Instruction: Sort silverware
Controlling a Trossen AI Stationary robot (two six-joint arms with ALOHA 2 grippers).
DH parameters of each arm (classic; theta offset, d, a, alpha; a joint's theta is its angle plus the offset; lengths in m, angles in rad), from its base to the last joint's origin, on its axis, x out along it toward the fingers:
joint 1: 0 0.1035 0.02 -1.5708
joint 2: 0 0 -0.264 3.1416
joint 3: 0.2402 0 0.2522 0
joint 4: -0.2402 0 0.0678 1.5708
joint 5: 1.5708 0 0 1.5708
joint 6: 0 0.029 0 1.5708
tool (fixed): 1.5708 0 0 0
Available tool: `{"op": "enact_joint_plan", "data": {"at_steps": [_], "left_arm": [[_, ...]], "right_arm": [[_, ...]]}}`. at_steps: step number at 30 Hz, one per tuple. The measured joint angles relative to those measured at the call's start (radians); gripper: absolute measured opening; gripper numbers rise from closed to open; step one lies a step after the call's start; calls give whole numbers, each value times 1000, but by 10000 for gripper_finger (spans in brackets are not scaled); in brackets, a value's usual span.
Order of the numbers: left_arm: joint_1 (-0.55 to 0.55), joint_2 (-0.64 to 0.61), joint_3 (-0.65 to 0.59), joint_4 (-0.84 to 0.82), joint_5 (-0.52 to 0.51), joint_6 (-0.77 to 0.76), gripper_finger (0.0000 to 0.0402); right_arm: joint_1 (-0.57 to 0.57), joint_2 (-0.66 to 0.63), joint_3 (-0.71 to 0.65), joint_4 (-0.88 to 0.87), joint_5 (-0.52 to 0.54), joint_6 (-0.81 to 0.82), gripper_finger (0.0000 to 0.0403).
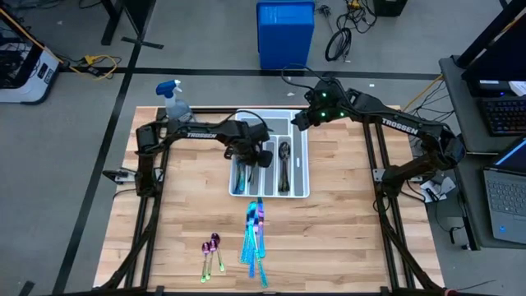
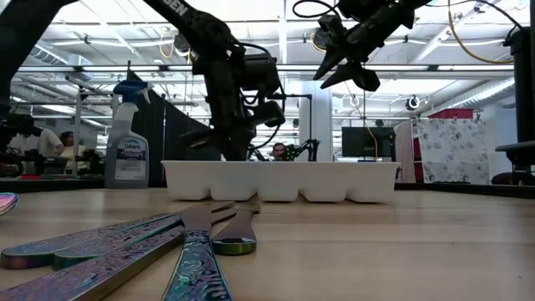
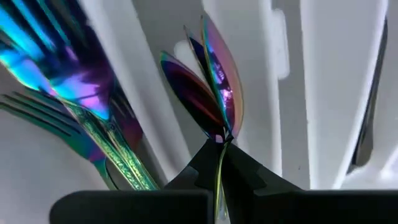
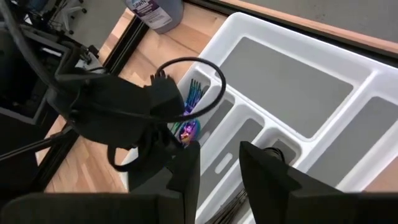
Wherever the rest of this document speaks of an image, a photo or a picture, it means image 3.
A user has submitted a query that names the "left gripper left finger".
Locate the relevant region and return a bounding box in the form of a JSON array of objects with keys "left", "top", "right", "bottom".
[{"left": 49, "top": 138, "right": 226, "bottom": 224}]

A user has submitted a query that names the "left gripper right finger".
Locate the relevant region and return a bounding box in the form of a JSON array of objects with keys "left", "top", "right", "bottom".
[{"left": 222, "top": 141, "right": 398, "bottom": 224}]

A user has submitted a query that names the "iridescent fork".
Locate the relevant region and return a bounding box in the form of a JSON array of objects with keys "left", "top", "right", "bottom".
[
  {"left": 0, "top": 90, "right": 121, "bottom": 191},
  {"left": 0, "top": 0, "right": 160, "bottom": 191},
  {"left": 62, "top": 0, "right": 147, "bottom": 156}
]

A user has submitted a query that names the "iridescent spoon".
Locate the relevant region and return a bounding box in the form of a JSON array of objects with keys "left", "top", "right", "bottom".
[
  {"left": 159, "top": 50, "right": 227, "bottom": 143},
  {"left": 183, "top": 25, "right": 236, "bottom": 139},
  {"left": 200, "top": 14, "right": 245, "bottom": 220}
]

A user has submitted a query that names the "white cutlery tray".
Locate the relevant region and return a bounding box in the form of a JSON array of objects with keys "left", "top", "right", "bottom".
[{"left": 0, "top": 0, "right": 398, "bottom": 192}]

